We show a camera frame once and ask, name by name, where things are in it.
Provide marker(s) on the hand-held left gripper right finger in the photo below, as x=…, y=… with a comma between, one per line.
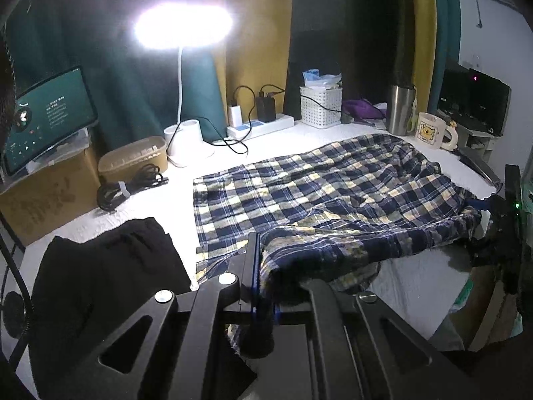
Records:
x=316, y=296

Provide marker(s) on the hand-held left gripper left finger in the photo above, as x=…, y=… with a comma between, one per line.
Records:
x=253, y=266

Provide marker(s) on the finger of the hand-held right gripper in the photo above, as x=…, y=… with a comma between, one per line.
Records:
x=481, y=204

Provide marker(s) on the blue yellow plaid pants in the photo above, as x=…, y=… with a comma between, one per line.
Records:
x=333, y=191

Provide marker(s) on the black pants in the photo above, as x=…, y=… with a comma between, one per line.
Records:
x=104, y=266

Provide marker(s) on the white bear print mug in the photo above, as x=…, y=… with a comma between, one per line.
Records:
x=429, y=131

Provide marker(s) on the black monitor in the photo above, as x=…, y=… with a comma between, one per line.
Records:
x=470, y=96

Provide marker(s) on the steel tumbler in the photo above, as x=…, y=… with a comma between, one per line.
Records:
x=399, y=112

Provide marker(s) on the white desk lamp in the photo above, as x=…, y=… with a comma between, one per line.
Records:
x=185, y=146

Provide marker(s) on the white power strip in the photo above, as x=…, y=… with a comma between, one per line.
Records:
x=270, y=125

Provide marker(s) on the purple cloth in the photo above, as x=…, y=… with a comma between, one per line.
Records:
x=362, y=109

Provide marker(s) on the white charger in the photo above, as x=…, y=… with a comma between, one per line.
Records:
x=235, y=116

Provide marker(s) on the black charger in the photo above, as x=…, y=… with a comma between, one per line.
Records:
x=265, y=108

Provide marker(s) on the brown plastic container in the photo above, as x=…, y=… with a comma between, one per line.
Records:
x=133, y=158

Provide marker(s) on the white plastic basket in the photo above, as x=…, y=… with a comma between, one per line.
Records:
x=320, y=114

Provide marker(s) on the green curtain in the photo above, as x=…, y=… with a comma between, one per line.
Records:
x=104, y=29
x=447, y=29

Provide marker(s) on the yellow curtain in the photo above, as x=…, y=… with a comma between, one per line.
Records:
x=258, y=50
x=422, y=21

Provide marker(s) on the blue plastic bag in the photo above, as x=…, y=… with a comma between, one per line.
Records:
x=318, y=78

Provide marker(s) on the cardboard box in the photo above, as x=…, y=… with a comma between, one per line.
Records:
x=46, y=191

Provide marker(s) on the black tablet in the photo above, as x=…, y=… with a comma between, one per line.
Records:
x=54, y=108

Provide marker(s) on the black mesh object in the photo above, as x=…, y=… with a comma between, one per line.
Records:
x=6, y=91

